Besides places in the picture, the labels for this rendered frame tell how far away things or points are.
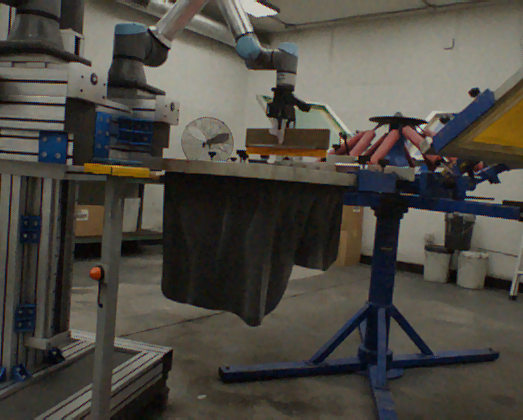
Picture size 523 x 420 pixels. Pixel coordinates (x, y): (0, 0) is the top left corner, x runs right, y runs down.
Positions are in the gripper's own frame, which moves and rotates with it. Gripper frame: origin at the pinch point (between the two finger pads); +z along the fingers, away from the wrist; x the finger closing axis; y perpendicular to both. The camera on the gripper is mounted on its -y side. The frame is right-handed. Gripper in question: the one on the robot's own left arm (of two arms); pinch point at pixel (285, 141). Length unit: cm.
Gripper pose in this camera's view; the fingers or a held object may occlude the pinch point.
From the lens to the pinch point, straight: 188.4
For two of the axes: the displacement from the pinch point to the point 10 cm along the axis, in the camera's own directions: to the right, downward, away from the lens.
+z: -0.9, 9.9, 0.5
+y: -7.9, -1.0, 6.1
